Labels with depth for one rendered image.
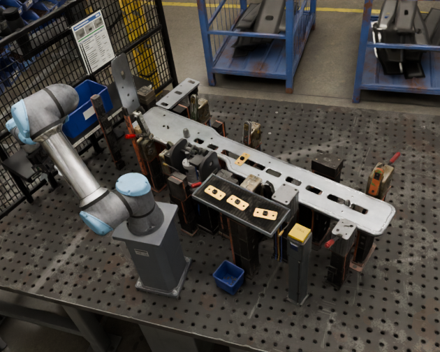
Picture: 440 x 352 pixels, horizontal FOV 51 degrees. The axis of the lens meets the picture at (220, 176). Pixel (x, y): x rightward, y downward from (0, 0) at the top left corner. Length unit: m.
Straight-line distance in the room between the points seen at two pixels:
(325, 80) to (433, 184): 2.10
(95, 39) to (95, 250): 1.12
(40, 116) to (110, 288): 0.92
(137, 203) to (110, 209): 0.10
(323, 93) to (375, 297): 2.49
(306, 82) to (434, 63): 1.08
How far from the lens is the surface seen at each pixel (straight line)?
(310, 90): 4.27
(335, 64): 4.62
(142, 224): 1.77
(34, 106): 1.65
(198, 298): 2.08
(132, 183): 1.68
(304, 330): 1.99
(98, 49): 2.68
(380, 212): 1.97
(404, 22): 4.11
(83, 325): 2.56
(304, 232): 1.67
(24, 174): 2.38
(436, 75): 4.30
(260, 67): 4.29
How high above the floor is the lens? 2.49
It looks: 46 degrees down
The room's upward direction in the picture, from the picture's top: 9 degrees counter-clockwise
